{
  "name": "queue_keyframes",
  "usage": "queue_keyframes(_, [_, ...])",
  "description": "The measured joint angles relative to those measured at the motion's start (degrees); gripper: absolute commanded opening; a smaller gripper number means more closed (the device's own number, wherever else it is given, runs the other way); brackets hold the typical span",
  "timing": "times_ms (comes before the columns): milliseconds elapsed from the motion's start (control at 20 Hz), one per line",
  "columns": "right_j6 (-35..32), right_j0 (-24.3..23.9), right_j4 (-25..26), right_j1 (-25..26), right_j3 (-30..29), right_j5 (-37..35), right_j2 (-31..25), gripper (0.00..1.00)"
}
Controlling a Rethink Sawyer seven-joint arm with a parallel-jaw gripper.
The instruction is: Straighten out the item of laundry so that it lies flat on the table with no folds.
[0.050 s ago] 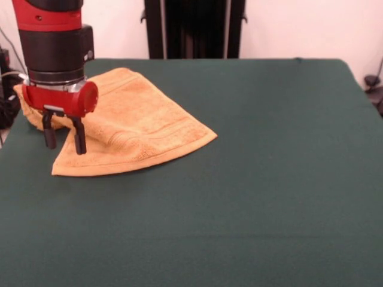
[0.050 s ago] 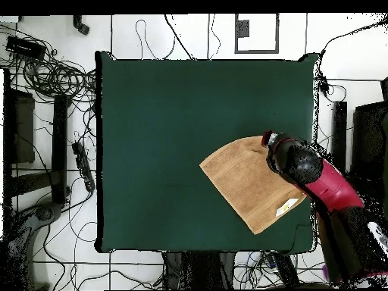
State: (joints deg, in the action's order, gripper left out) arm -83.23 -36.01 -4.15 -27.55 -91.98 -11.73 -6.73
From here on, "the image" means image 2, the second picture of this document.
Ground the tan terry towel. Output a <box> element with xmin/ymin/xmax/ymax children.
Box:
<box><xmin>199</xmin><ymin>135</ymin><xmax>308</xmax><ymax>236</ymax></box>

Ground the black stand bar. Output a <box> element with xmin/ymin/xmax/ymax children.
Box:
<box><xmin>331</xmin><ymin>101</ymin><xmax>348</xmax><ymax>174</ymax></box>
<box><xmin>51</xmin><ymin>94</ymin><xmax>72</xmax><ymax>205</ymax></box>

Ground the black plug adapter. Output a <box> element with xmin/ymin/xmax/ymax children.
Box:
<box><xmin>318</xmin><ymin>75</ymin><xmax>331</xmax><ymax>95</ymax></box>

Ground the black cabinet panel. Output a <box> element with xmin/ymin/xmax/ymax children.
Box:
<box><xmin>2</xmin><ymin>68</ymin><xmax>36</xmax><ymax>213</ymax></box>
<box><xmin>350</xmin><ymin>101</ymin><xmax>388</xmax><ymax>183</ymax></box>

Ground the dark grey square plate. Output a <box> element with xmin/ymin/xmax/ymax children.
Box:
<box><xmin>235</xmin><ymin>19</ymin><xmax>250</xmax><ymax>38</ymax></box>

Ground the dark green table cloth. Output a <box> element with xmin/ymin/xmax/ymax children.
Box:
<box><xmin>94</xmin><ymin>50</ymin><xmax>319</xmax><ymax>255</ymax></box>

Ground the wide black power strip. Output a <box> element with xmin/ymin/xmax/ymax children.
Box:
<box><xmin>271</xmin><ymin>252</ymin><xmax>301</xmax><ymax>289</ymax></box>

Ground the long black power strip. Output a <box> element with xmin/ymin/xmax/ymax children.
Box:
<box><xmin>71</xmin><ymin>142</ymin><xmax>95</xmax><ymax>192</ymax></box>

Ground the black angled object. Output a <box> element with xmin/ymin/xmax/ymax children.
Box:
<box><xmin>72</xmin><ymin>14</ymin><xmax>91</xmax><ymax>36</ymax></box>

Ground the grey chair base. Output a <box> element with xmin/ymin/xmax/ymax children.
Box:
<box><xmin>8</xmin><ymin>201</ymin><xmax>64</xmax><ymax>290</ymax></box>

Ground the black rectangular box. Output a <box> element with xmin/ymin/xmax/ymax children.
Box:
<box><xmin>5</xmin><ymin>35</ymin><xmax>47</xmax><ymax>60</ymax></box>

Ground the grey rectangular frame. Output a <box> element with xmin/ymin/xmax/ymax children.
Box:
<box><xmin>234</xmin><ymin>13</ymin><xmax>280</xmax><ymax>55</ymax></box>

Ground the thick black cable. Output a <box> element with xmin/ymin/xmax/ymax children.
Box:
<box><xmin>164</xmin><ymin>14</ymin><xmax>195</xmax><ymax>61</ymax></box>

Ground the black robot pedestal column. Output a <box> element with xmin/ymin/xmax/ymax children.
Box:
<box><xmin>163</xmin><ymin>251</ymin><xmax>236</xmax><ymax>290</ymax></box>

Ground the thin looped black cable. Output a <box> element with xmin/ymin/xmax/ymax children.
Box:
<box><xmin>135</xmin><ymin>19</ymin><xmax>177</xmax><ymax>61</ymax></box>

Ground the tangled black cable bundle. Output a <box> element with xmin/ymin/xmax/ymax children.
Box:
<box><xmin>0</xmin><ymin>23</ymin><xmax>98</xmax><ymax>105</ymax></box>

